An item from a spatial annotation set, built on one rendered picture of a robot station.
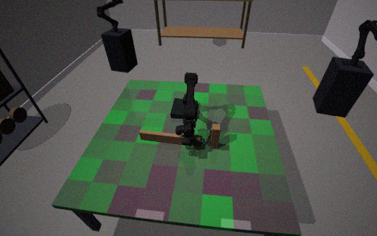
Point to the brown wooden side rail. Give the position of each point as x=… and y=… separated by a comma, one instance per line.
x=168, y=138

